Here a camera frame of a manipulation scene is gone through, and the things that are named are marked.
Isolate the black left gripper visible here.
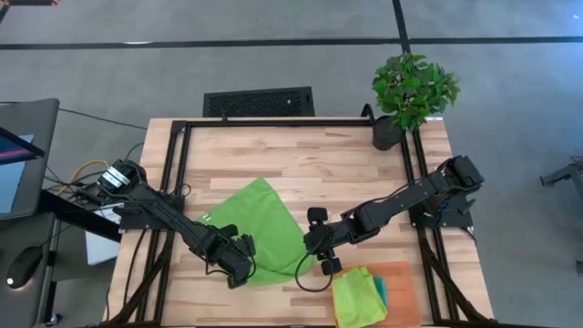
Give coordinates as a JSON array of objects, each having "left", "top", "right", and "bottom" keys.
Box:
[{"left": 199, "top": 223, "right": 259, "bottom": 291}]

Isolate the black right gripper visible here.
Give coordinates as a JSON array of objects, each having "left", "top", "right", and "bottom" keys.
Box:
[{"left": 303, "top": 207, "right": 343, "bottom": 277}]

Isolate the large green microfiber towel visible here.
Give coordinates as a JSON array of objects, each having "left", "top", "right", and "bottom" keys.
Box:
[{"left": 195, "top": 176, "right": 316, "bottom": 288}]

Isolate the lime green microfiber towel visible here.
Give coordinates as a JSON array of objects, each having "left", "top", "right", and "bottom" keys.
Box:
[{"left": 331, "top": 265, "right": 389, "bottom": 328}]

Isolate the teal microfiber towel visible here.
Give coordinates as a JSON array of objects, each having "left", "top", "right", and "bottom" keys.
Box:
[{"left": 373, "top": 275, "right": 389, "bottom": 307}]

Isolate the orange tray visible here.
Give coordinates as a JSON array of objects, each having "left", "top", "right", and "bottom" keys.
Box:
[{"left": 334, "top": 261, "right": 424, "bottom": 328}]

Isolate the black plant pot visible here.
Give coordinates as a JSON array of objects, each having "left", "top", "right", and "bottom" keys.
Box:
[{"left": 372, "top": 115, "right": 404, "bottom": 151}]

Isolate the black grille box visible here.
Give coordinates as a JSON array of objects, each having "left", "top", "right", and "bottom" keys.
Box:
[{"left": 202, "top": 86, "right": 316, "bottom": 118}]

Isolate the white box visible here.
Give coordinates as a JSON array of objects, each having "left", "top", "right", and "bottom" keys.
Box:
[{"left": 85, "top": 204, "right": 122, "bottom": 266}]

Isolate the green leafy plant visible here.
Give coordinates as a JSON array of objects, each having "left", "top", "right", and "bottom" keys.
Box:
[{"left": 372, "top": 53, "right": 461, "bottom": 132}]

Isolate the grey computer monitor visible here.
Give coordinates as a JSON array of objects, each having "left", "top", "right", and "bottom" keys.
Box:
[{"left": 0, "top": 97, "right": 61, "bottom": 222}]

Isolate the black computer mouse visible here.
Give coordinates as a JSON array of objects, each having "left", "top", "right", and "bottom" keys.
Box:
[{"left": 5, "top": 244, "right": 45, "bottom": 291}]

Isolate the dark grey side desk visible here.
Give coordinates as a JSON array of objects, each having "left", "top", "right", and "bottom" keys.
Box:
[{"left": 0, "top": 190, "right": 122, "bottom": 328}]

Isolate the grey chair base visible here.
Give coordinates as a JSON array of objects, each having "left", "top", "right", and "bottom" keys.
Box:
[{"left": 539, "top": 157, "right": 583, "bottom": 201}]

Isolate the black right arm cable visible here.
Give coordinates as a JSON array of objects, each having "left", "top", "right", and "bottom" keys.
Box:
[{"left": 294, "top": 252, "right": 336, "bottom": 293}]

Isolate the black table rail frame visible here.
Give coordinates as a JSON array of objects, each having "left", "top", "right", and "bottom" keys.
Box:
[{"left": 104, "top": 118, "right": 496, "bottom": 328}]

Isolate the yellow cable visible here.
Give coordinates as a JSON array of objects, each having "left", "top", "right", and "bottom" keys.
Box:
[{"left": 56, "top": 159, "right": 110, "bottom": 197}]

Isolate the black floor cable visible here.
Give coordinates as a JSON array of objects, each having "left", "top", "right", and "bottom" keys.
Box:
[{"left": 58, "top": 108, "right": 149, "bottom": 131}]

